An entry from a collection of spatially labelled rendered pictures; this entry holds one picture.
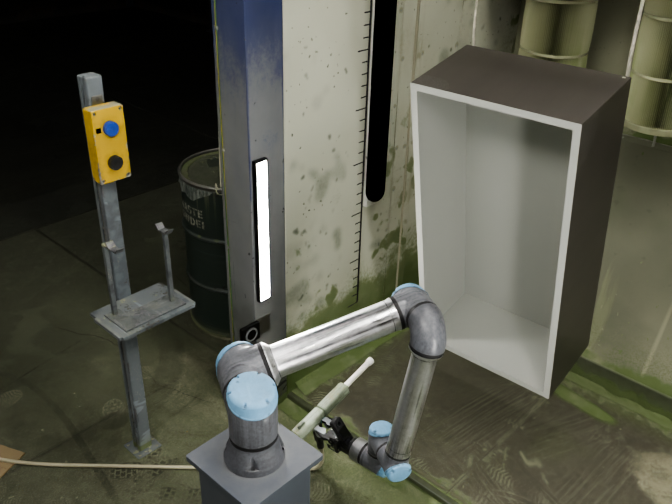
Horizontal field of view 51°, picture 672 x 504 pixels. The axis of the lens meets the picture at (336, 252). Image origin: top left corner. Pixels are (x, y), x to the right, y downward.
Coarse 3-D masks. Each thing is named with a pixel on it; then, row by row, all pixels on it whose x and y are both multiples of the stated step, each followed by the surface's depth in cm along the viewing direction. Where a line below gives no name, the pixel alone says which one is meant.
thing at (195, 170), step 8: (216, 152) 384; (192, 160) 373; (200, 160) 375; (208, 160) 376; (216, 160) 376; (184, 168) 364; (192, 168) 365; (200, 168) 366; (208, 168) 366; (216, 168) 366; (184, 176) 355; (192, 176) 356; (200, 176) 357; (208, 176) 357; (216, 176) 357; (208, 184) 349
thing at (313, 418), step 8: (368, 360) 299; (360, 368) 296; (352, 376) 293; (344, 384) 289; (336, 392) 286; (344, 392) 287; (328, 400) 283; (336, 400) 284; (320, 408) 282; (328, 408) 282; (312, 416) 278; (320, 416) 279; (304, 424) 275; (312, 424) 276; (320, 424) 283; (296, 432) 273; (304, 432) 273; (320, 440) 287; (320, 448) 291
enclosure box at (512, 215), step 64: (448, 64) 244; (512, 64) 238; (448, 128) 266; (512, 128) 262; (576, 128) 204; (448, 192) 283; (512, 192) 278; (576, 192) 219; (448, 256) 303; (512, 256) 297; (576, 256) 241; (448, 320) 316; (512, 320) 312; (576, 320) 268
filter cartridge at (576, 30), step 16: (528, 0) 333; (544, 0) 322; (560, 0) 320; (576, 0) 319; (592, 0) 321; (528, 16) 333; (544, 16) 325; (560, 16) 324; (576, 16) 321; (592, 16) 326; (528, 32) 334; (544, 32) 329; (560, 32) 328; (576, 32) 325; (592, 32) 334; (528, 48) 337; (544, 48) 331; (560, 48) 329; (576, 48) 329; (576, 64) 334
